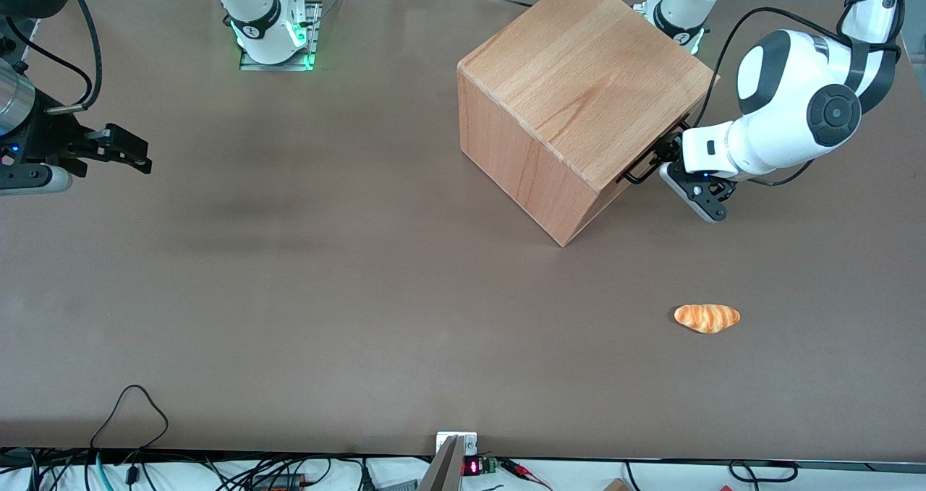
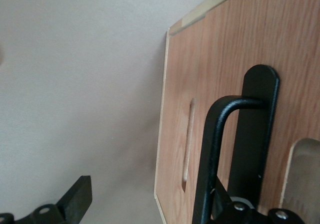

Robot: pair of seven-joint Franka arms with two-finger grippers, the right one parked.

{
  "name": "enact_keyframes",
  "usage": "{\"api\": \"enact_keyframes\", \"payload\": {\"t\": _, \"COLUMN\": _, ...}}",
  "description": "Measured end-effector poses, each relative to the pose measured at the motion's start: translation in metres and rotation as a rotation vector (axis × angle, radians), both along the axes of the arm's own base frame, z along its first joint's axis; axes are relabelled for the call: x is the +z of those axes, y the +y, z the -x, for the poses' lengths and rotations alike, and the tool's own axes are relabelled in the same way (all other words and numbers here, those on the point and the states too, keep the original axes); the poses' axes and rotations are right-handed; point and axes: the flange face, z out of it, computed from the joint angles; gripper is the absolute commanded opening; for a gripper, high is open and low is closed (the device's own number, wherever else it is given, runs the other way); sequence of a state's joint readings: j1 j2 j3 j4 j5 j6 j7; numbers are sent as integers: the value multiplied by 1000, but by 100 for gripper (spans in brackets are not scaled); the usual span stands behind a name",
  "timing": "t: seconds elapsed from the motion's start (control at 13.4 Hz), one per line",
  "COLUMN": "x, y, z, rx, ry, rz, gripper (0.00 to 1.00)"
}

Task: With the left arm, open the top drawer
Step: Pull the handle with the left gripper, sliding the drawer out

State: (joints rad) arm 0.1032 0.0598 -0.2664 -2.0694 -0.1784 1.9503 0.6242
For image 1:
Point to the red alligator clip leads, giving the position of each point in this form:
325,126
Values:
522,471

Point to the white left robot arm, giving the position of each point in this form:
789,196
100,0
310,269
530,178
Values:
788,79

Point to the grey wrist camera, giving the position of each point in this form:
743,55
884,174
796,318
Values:
36,180
698,194

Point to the orange striped toy bread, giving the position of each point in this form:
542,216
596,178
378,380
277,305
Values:
707,317

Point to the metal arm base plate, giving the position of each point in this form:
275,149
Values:
315,43

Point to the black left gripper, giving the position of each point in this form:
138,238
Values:
666,150

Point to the red digit display module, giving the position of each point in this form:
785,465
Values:
474,466

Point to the small brown wooden piece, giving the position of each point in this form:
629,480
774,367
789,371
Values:
616,486

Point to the light wooden drawer cabinet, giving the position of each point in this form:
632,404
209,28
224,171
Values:
579,64

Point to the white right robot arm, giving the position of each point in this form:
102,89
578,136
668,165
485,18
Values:
260,21

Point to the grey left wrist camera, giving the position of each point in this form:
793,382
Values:
698,194

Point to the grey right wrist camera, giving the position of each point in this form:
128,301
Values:
36,180

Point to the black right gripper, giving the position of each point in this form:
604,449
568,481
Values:
52,131

